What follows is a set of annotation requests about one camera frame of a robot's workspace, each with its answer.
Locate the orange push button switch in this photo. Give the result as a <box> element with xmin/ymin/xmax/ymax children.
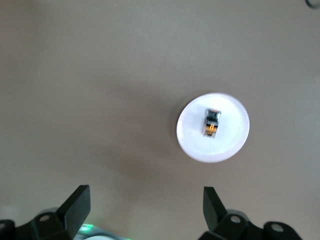
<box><xmin>201</xmin><ymin>107</ymin><xmax>222</xmax><ymax>138</ymax></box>

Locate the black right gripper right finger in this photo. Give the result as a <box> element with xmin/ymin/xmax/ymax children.
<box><xmin>199</xmin><ymin>186</ymin><xmax>305</xmax><ymax>240</ymax></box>

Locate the white round plate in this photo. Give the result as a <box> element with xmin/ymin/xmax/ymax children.
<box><xmin>176</xmin><ymin>92</ymin><xmax>250</xmax><ymax>164</ymax></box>

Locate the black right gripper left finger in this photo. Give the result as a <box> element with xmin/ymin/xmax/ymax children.
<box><xmin>0</xmin><ymin>184</ymin><xmax>91</xmax><ymax>240</ymax></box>

